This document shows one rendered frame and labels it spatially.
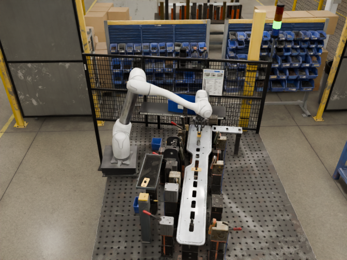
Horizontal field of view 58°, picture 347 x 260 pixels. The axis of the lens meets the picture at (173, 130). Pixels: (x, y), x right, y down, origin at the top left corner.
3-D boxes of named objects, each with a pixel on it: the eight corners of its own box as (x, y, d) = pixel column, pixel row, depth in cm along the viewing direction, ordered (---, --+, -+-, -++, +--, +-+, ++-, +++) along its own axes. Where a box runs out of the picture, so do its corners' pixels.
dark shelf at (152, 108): (225, 119, 320) (225, 117, 318) (138, 114, 328) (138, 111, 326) (224, 108, 338) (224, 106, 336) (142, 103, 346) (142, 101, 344)
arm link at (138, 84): (151, 85, 252) (150, 77, 263) (128, 81, 247) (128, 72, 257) (146, 99, 259) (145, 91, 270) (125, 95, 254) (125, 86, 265)
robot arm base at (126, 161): (109, 166, 289) (108, 162, 286) (114, 150, 306) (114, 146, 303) (128, 168, 288) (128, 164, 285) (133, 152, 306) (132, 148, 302)
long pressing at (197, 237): (208, 246, 199) (209, 245, 198) (173, 243, 201) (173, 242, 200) (211, 126, 312) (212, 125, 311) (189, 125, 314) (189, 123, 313)
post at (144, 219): (151, 243, 234) (148, 202, 209) (140, 242, 235) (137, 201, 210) (152, 235, 240) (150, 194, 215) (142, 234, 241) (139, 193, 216)
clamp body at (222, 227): (226, 265, 220) (232, 232, 199) (205, 263, 221) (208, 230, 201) (226, 252, 229) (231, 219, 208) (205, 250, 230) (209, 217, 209)
